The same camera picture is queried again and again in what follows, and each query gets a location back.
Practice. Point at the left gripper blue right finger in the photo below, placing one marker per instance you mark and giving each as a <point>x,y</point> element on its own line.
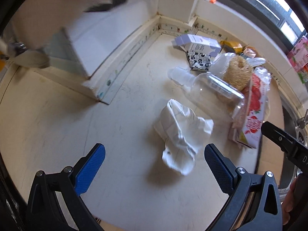
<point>253,202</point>

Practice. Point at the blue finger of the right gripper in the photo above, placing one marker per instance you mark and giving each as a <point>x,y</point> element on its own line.
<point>294,150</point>

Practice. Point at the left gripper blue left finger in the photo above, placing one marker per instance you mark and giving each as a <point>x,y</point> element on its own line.
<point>71,182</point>

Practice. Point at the clear plastic bottle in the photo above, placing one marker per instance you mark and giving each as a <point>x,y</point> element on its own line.
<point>212,95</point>

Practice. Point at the white paper bag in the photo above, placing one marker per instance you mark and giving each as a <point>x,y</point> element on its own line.
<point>184,135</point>

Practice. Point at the person's right hand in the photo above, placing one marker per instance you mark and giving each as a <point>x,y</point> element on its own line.
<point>288,203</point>

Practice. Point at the stainless steel sink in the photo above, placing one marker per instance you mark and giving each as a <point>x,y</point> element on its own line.
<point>289,170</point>

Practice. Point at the brown cardboard sheet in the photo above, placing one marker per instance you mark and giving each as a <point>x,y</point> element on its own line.
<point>271,159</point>

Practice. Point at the red strawberry snack bag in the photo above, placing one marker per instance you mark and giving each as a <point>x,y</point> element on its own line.
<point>246,129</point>

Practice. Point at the pink detergent bottle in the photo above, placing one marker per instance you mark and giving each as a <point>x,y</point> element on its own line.
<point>298,58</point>

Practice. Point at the straw loofah scrubber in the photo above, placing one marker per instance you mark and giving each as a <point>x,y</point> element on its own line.
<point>238,73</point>

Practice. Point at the clear plastic bag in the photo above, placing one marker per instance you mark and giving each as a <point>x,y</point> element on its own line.
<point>221,63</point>

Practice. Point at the orange snack wrapper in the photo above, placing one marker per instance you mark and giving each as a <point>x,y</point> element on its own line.
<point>237,48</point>

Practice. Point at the black white patterned box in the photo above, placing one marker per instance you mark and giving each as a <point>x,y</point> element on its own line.
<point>198,61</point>

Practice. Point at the white purple carton box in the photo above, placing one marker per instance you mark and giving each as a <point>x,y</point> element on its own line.
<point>197,43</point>

